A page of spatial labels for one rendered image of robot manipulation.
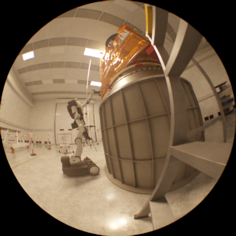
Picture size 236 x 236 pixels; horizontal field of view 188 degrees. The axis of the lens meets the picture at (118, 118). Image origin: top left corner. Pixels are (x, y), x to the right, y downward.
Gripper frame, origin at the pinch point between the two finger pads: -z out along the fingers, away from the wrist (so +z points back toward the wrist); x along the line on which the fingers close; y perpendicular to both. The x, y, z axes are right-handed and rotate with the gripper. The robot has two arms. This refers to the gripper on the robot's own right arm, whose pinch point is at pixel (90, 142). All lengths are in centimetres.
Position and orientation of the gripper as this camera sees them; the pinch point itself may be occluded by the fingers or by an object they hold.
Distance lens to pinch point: 124.8
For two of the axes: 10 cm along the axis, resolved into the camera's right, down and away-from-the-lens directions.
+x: 8.3, -5.0, 2.5
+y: -2.2, 1.3, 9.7
